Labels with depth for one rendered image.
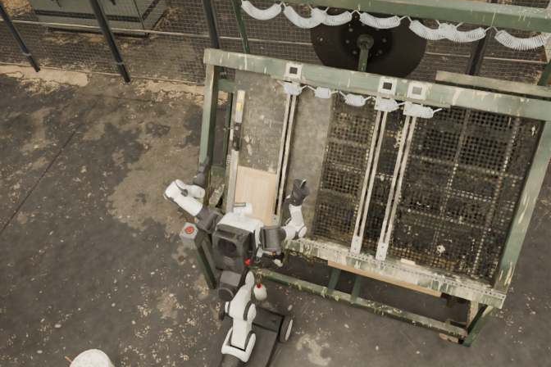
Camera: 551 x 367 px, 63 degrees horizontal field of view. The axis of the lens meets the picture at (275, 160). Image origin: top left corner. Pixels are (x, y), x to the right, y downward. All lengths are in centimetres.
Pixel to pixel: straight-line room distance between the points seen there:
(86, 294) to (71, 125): 235
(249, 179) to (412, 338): 182
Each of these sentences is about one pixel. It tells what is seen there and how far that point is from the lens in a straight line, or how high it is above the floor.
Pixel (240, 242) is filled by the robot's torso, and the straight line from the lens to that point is 266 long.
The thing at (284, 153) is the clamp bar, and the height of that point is 140.
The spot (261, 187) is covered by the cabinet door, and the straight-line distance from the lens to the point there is 324.
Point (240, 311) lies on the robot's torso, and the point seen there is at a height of 68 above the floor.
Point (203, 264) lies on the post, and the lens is 373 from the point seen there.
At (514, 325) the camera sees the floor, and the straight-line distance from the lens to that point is 423.
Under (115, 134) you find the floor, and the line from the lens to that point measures 568.
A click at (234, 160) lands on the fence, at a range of 323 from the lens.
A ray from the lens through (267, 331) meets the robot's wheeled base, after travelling 375.
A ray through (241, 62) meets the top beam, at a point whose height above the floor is 189.
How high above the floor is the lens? 368
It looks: 49 degrees down
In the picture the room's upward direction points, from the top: 7 degrees counter-clockwise
